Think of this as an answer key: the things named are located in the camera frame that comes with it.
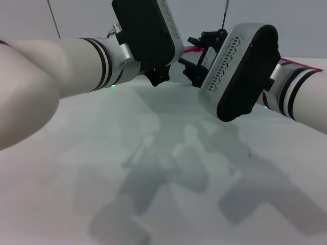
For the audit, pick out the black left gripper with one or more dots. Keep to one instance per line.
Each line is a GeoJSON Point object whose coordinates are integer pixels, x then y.
{"type": "Point", "coordinates": [159, 75]}

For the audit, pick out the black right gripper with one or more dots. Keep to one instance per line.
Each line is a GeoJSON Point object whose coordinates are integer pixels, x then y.
{"type": "Point", "coordinates": [210, 56]}

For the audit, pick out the clear red-zip document bag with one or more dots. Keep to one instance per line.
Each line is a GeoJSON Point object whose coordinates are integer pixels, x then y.
{"type": "Point", "coordinates": [191, 50]}

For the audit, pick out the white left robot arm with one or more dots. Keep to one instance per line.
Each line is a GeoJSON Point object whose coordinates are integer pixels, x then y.
{"type": "Point", "coordinates": [51, 76]}

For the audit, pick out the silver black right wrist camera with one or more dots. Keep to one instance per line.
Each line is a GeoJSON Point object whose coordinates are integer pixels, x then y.
{"type": "Point", "coordinates": [237, 71]}

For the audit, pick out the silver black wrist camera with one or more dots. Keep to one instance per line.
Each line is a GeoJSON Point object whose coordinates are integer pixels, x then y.
{"type": "Point", "coordinates": [148, 30]}
{"type": "Point", "coordinates": [237, 71]}

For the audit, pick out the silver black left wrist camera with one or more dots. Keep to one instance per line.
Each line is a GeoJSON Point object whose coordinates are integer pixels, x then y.
{"type": "Point", "coordinates": [148, 30]}

